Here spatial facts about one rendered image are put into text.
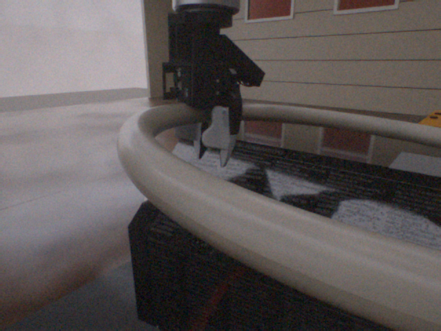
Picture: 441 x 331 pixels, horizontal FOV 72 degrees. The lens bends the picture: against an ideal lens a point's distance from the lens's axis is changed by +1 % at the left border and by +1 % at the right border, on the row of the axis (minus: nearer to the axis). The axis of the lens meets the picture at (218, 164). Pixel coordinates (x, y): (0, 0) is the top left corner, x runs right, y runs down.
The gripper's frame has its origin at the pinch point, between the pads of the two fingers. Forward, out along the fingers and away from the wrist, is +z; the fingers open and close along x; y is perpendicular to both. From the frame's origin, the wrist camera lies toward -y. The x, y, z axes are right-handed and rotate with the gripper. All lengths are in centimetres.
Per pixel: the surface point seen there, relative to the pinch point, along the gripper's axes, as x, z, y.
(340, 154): 5.1, 4.7, -34.5
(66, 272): -108, 87, 0
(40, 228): -163, 87, -2
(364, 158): 10.2, 4.7, -34.9
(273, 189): -3.6, 13.0, -21.9
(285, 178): -2.3, 10.5, -24.5
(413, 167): 19.0, 4.6, -36.7
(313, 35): -354, -88, -607
